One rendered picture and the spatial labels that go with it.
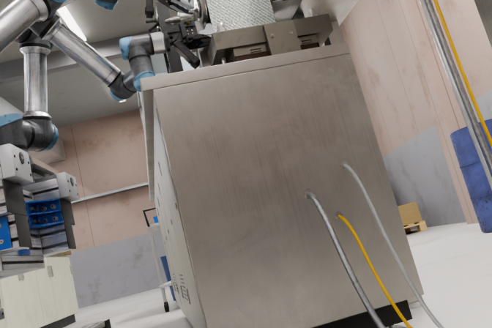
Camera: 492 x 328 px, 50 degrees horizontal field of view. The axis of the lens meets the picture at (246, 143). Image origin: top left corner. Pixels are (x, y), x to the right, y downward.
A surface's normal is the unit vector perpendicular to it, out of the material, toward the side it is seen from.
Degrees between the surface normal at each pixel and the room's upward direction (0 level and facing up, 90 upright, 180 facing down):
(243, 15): 90
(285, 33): 90
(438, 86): 90
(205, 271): 90
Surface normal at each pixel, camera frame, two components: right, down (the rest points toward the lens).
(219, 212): 0.16, -0.23
